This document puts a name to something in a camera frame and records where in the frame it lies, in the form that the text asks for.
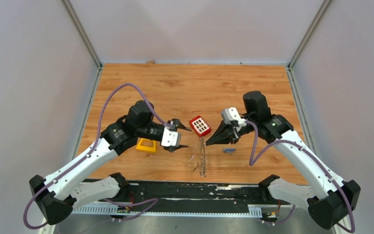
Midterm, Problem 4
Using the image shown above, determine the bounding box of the blue key tag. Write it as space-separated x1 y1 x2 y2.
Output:
222 148 236 154

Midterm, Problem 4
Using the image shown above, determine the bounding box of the grey metal keyring disc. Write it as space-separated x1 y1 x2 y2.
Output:
193 136 207 177

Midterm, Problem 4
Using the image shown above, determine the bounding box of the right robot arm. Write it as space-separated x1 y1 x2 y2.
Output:
206 91 361 234

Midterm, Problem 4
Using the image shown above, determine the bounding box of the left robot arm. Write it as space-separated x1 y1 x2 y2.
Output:
29 100 189 225

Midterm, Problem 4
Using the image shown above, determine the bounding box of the red window toy block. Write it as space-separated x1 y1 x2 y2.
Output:
189 116 211 137

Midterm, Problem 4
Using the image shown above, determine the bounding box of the yellow triangular toy block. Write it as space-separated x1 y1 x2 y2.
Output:
136 138 157 153

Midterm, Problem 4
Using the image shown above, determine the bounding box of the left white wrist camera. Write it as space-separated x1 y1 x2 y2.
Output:
160 127 181 147

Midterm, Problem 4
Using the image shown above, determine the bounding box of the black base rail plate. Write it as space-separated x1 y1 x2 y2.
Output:
110 180 289 213

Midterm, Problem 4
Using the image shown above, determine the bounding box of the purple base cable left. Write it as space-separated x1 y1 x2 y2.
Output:
104 196 160 223

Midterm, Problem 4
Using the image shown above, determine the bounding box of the white slotted cable duct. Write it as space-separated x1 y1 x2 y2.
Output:
72 203 262 218

